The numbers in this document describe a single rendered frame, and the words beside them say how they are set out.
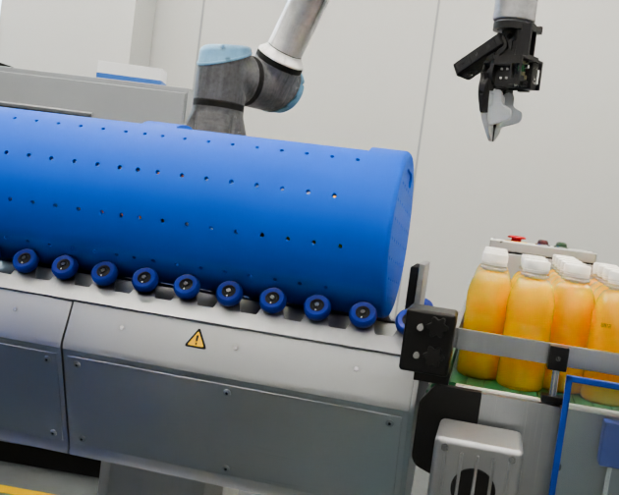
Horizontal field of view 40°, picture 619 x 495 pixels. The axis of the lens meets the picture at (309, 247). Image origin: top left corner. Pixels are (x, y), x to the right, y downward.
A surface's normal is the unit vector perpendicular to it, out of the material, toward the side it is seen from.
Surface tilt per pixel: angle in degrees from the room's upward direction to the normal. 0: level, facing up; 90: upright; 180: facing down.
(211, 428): 109
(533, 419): 90
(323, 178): 57
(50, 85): 90
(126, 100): 90
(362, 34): 90
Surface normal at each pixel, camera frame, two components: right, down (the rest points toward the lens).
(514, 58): -0.71, -0.04
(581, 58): -0.12, 0.05
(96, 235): -0.25, 0.49
